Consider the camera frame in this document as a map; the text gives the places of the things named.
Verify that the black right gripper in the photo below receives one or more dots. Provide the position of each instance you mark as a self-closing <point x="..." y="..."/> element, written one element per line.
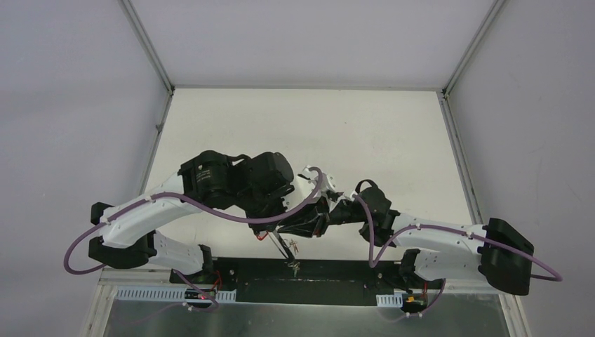
<point x="312" y="221"/>

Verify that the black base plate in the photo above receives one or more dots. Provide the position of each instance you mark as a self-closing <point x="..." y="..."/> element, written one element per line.
<point x="312" y="282"/>

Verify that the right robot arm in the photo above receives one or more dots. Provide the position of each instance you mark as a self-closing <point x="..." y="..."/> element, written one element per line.
<point x="495" y="252"/>

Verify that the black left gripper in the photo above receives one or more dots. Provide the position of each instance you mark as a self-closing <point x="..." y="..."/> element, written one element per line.
<point x="268" y="227"/>

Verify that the red key tag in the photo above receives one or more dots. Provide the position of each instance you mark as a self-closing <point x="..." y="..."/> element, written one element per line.
<point x="262" y="236"/>

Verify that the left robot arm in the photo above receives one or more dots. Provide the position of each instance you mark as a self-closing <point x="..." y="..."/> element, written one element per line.
<point x="242" y="189"/>

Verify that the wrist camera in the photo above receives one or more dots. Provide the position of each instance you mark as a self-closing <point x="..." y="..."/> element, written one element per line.
<point x="333" y="196"/>
<point x="309" y="186"/>

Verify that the green key tag with key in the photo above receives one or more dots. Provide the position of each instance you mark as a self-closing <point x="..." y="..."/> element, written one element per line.
<point x="295" y="265"/>

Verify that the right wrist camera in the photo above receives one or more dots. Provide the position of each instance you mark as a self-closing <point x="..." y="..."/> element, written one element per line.
<point x="333" y="196"/>

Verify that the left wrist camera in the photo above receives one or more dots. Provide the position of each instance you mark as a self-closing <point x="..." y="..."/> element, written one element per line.
<point x="309" y="186"/>

